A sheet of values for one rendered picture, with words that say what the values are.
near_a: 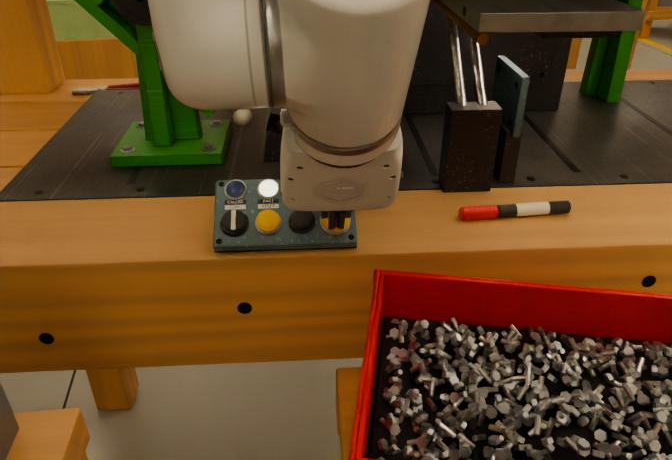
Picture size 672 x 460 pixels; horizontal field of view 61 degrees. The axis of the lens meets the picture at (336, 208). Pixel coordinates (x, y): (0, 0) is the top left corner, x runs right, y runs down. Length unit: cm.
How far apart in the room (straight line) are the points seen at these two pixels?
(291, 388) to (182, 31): 143
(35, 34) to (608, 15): 97
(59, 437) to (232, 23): 36
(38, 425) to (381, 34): 42
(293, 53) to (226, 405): 141
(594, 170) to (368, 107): 53
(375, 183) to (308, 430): 118
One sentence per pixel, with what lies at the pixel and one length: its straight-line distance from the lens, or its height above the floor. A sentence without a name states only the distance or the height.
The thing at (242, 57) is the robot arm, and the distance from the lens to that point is 33.
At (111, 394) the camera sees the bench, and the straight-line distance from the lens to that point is 169.
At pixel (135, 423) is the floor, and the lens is 169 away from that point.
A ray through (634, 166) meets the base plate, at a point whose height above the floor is 90.
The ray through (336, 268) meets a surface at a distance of 61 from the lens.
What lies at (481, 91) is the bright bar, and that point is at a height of 102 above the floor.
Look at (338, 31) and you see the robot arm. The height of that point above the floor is 117.
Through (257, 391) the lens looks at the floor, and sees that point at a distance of 169.
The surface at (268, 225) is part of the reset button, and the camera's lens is 59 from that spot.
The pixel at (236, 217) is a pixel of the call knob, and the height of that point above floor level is 94.
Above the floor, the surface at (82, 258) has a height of 90.
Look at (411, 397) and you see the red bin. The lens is 48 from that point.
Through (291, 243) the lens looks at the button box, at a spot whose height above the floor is 91.
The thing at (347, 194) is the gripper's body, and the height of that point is 101.
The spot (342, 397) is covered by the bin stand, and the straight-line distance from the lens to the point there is 59.
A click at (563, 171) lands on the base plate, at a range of 82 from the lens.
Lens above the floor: 124
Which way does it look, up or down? 30 degrees down
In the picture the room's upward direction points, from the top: straight up
